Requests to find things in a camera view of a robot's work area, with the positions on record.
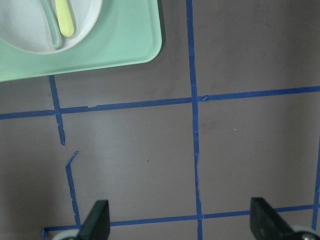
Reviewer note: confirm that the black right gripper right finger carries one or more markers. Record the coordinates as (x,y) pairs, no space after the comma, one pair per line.
(267,224)

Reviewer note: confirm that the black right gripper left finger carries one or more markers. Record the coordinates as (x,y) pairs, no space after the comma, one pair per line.
(97,224)

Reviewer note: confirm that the white round plate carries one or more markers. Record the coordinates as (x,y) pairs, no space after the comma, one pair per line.
(23,24)

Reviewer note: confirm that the yellow plastic fork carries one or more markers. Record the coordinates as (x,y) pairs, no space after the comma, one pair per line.
(64,17)

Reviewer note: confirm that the mint green tray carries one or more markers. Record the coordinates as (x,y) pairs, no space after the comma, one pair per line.
(126,32)

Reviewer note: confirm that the grey-green plastic spoon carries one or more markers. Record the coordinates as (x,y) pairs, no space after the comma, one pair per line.
(52,24)

